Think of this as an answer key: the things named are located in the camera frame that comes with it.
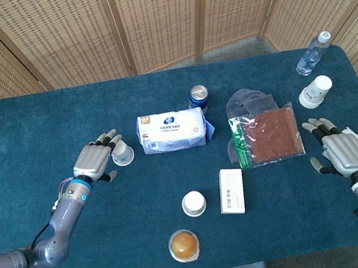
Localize white cardboard box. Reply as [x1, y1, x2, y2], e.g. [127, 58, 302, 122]
[213, 165, 249, 218]

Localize grey socks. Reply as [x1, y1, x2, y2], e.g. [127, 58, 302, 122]
[217, 83, 288, 167]

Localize woven rattan folding screen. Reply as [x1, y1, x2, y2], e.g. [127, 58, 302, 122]
[0, 0, 358, 243]

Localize brown cloth in clear bag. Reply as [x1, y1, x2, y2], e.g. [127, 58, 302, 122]
[226, 101, 307, 172]

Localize blue drink can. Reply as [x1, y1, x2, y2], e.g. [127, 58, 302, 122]
[185, 83, 213, 116]

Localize white paper cup blue flower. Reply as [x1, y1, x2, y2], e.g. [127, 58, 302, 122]
[184, 209, 208, 220]
[109, 138, 136, 168]

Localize orange fruit jelly cup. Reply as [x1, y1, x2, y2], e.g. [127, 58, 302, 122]
[165, 227, 202, 265]

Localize teal tablecloth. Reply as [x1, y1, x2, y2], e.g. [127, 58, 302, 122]
[0, 36, 358, 268]

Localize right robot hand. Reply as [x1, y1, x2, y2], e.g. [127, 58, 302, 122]
[301, 109, 358, 185]

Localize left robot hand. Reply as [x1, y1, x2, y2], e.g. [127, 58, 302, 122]
[66, 127, 130, 188]

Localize clear plastic water bottle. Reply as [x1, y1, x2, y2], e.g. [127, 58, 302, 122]
[290, 29, 339, 78]

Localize white blue tissue pack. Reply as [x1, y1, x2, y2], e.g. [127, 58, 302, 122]
[135, 103, 218, 157]

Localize white paper cup green flower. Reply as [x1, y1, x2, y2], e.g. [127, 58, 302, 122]
[179, 189, 209, 218]

